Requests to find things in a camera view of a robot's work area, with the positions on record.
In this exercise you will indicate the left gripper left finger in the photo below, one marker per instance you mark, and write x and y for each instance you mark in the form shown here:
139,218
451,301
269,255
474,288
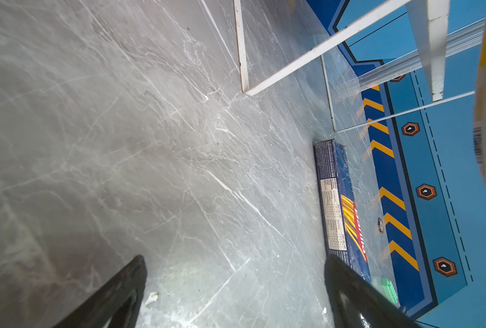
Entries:
117,303

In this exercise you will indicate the blue Barilla spaghetti box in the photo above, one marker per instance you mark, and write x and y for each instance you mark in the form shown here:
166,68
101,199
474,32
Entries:
341,225

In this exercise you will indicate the green lego brick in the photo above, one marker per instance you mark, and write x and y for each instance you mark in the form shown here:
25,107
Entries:
386,288

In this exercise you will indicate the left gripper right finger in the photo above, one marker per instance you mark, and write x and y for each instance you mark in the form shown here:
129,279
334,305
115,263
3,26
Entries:
354,302

